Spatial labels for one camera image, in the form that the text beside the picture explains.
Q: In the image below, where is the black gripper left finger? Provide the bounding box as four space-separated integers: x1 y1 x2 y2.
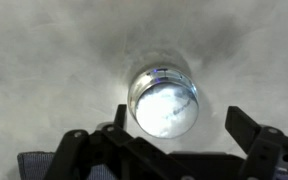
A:
43 104 192 180

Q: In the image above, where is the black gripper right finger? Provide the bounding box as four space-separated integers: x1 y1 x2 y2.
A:
225 106 288 180

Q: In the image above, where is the clear glass bottle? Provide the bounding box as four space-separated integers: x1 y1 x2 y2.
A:
127 64 200 140

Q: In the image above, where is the dark blue towel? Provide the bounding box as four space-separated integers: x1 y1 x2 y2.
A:
17 151 288 180

